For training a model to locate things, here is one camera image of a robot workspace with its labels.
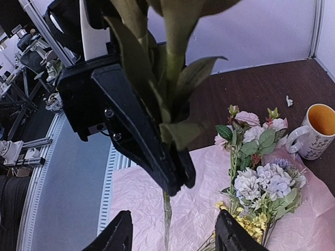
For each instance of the orange brown flower stem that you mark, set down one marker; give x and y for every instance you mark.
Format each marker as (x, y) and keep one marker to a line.
(162, 80)

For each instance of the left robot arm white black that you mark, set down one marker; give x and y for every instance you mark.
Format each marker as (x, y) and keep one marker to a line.
(92, 29)

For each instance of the pink peony flower stem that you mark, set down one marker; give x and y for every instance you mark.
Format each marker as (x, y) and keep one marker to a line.
(231, 137)

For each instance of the yellow small flower bunch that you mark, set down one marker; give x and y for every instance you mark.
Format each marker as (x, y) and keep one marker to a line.
(255, 226)

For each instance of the yellow-inside floral mug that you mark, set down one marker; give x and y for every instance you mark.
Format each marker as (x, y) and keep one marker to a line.
(315, 134)

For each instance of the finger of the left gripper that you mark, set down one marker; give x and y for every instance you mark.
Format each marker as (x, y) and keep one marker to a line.
(185, 171)

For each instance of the blue hydrangea flower bunch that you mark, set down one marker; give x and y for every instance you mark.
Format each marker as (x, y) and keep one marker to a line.
(274, 189)

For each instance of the left aluminium frame post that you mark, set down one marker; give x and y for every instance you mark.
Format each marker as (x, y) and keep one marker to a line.
(317, 44)

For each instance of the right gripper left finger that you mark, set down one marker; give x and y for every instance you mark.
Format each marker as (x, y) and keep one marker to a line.
(116, 236)

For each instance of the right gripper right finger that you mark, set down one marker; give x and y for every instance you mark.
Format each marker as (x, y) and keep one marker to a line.
(231, 236)

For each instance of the small white petal scrap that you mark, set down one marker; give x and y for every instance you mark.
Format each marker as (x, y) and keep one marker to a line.
(289, 101)

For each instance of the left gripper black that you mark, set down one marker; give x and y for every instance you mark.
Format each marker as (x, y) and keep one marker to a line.
(96, 95)

